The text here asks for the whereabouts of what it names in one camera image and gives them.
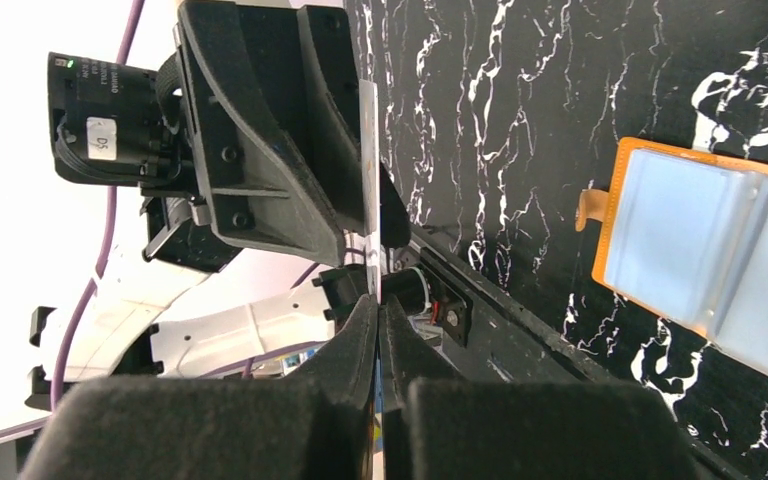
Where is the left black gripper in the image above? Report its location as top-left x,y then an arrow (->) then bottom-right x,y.
47,1 -> 345,273

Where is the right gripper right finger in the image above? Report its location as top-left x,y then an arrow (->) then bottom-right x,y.
379,296 -> 698,479

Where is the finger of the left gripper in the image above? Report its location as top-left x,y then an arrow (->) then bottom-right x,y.
297,5 -> 369,235

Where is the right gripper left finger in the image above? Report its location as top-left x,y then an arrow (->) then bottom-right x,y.
22,295 -> 379,479

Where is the silver white credit card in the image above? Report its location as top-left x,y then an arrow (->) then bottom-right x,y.
359,79 -> 382,303

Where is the orange card holder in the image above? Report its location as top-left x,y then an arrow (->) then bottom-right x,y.
576,137 -> 768,376

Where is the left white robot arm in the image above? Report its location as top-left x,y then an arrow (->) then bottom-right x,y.
27,1 -> 373,408

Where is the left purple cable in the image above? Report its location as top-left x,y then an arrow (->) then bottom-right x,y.
0,0 -> 332,455

